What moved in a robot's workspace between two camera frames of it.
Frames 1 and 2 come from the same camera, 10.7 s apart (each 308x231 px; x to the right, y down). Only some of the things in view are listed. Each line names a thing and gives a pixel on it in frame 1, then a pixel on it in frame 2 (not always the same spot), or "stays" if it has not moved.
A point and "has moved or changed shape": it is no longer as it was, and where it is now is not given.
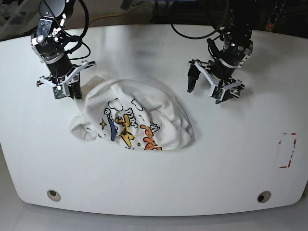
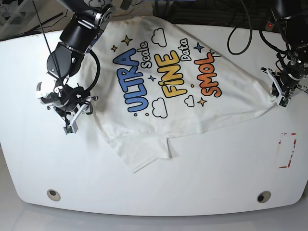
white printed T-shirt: [132, 113] has moved or changed shape
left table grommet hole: [54, 195] stays
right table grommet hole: [263, 197] stays
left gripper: [47, 42] to [70, 100]
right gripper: [219, 72] to [294, 73]
